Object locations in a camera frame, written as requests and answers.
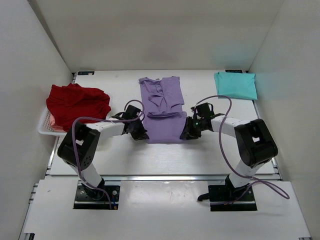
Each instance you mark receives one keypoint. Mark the pink garment in basket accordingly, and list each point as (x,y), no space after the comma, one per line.
(54,125)

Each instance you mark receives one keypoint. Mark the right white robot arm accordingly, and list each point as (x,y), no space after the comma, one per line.
(255,143)

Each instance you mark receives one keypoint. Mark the red t shirt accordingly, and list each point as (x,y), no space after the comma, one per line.
(67,103)

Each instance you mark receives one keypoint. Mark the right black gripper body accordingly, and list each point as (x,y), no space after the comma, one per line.
(194,126)

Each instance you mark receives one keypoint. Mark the purple t shirt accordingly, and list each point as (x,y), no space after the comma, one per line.
(163,108)

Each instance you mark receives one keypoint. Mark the aluminium table rail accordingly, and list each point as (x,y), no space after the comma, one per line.
(165,177)

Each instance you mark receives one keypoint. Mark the right blue label sticker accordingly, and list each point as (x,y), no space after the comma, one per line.
(236,71)

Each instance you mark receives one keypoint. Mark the white plastic basket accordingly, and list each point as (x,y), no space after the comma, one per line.
(44,123)

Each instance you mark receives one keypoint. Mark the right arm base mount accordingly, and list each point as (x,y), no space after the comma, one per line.
(227,198)

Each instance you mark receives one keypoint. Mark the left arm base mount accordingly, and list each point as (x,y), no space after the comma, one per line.
(92,199)

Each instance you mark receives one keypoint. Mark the folded teal t shirt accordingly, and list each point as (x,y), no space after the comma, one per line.
(236,85)

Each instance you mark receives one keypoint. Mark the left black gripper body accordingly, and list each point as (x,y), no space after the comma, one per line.
(138,130)

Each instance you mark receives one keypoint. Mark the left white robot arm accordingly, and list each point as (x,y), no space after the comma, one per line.
(79,145)

